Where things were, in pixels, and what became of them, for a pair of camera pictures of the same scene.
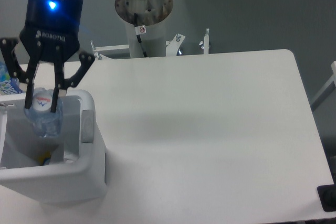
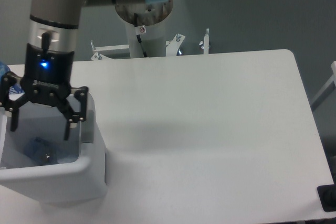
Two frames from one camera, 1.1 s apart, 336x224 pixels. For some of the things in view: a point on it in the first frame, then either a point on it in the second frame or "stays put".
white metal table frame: [172, 46] stays put
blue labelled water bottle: [9, 85] stays put
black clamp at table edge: [327, 194] stays put
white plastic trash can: [70, 168] stays put
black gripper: [51, 33] to [48, 77]
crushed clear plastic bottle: [45, 123] to [43, 152]
